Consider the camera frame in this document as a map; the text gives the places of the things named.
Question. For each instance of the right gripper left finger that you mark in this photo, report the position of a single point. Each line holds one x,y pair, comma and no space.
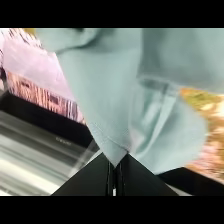
90,181

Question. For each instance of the silver frame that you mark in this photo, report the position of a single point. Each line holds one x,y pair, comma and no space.
30,160

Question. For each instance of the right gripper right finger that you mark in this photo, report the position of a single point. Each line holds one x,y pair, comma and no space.
140,180

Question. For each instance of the pale green T-shirt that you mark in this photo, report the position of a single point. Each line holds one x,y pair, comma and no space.
120,90

